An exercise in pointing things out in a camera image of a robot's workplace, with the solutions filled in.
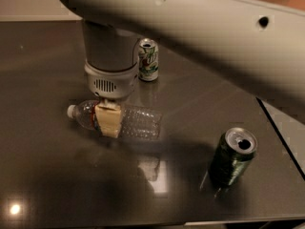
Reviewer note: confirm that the white 7up soda can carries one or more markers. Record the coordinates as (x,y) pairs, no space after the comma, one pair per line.
(148,60)

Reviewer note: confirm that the green soda can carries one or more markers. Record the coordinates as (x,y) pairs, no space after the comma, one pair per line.
(235,150)

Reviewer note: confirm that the clear plastic water bottle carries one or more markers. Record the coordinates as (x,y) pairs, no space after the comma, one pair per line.
(137,122)

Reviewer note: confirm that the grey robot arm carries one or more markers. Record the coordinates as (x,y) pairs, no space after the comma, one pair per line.
(258,46)

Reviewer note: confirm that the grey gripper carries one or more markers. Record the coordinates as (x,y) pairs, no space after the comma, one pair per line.
(110,83)

